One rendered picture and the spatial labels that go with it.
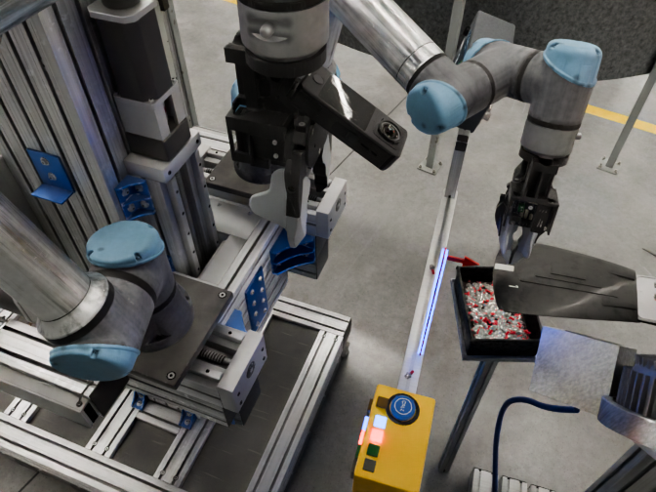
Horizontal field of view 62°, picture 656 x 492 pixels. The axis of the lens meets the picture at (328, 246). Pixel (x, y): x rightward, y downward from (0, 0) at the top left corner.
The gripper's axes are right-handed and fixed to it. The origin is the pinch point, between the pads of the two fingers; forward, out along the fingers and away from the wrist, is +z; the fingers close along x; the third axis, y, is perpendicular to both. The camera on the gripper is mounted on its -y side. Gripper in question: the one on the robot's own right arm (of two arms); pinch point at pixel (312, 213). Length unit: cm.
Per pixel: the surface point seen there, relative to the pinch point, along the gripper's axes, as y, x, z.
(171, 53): 128, -171, 90
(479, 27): -13, -98, 23
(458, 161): -15, -77, 49
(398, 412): -14.1, 1.2, 39.7
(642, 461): -60, -12, 60
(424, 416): -18.1, 0.2, 40.7
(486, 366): -32, -34, 76
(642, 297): -48, -25, 29
